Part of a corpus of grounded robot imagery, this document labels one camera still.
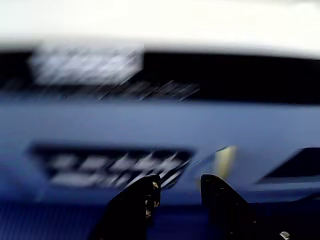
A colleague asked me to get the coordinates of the blue toy kitchen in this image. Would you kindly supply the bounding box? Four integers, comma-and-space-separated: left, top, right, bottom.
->
0, 32, 320, 208

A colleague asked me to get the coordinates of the white clock display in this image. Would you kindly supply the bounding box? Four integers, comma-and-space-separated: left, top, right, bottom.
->
29, 47, 145, 86

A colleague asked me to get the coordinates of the gold dishwasher handle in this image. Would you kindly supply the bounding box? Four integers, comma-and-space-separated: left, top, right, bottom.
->
216, 146, 237, 180

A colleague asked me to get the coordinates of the black dishwasher sticker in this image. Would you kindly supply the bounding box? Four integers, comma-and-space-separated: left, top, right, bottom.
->
27, 143, 195, 191

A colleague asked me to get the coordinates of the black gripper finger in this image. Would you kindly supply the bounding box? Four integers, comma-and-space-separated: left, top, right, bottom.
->
91, 174, 161, 240
201, 174, 258, 240

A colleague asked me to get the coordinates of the blue dishwasher door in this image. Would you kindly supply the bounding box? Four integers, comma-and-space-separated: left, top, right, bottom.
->
0, 99, 251, 206

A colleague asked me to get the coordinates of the oven door with window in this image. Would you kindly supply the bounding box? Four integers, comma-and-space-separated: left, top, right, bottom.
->
254, 147, 320, 193

